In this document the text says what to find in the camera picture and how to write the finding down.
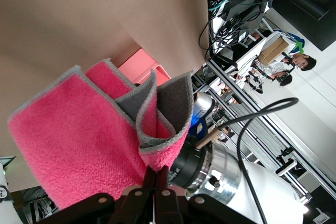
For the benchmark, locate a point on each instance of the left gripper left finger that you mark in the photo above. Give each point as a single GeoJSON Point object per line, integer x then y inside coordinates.
{"type": "Point", "coordinates": [141, 200]}

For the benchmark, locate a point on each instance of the cardboard box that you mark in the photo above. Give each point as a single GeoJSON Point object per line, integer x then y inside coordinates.
{"type": "Point", "coordinates": [273, 49]}

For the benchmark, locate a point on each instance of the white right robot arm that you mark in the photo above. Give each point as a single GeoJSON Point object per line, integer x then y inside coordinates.
{"type": "Point", "coordinates": [267, 192]}

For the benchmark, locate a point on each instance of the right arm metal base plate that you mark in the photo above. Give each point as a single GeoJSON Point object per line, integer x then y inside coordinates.
{"type": "Point", "coordinates": [6, 161]}

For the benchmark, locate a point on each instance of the dark haired person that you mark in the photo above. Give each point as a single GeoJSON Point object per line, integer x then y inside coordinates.
{"type": "Point", "coordinates": [286, 79]}

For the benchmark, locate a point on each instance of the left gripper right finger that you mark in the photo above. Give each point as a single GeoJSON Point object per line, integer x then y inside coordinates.
{"type": "Point", "coordinates": [165, 203]}

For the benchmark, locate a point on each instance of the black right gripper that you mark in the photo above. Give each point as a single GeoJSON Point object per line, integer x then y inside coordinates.
{"type": "Point", "coordinates": [189, 161]}

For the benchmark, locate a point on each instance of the person with glasses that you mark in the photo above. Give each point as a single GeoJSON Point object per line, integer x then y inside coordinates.
{"type": "Point", "coordinates": [307, 62]}

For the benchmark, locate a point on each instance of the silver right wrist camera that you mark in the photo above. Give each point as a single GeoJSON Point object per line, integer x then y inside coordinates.
{"type": "Point", "coordinates": [202, 106]}

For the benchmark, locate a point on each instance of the pink plastic bin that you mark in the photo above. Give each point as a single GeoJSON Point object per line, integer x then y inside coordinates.
{"type": "Point", "coordinates": [141, 64]}

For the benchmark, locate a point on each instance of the long aluminium frame rail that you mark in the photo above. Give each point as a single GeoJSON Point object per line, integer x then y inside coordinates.
{"type": "Point", "coordinates": [278, 134]}

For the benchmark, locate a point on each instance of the grey monitor back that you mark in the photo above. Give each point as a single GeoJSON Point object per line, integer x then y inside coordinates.
{"type": "Point", "coordinates": [244, 11]}

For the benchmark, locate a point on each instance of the pink and grey cloth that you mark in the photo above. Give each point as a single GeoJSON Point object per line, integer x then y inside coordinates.
{"type": "Point", "coordinates": [78, 134]}

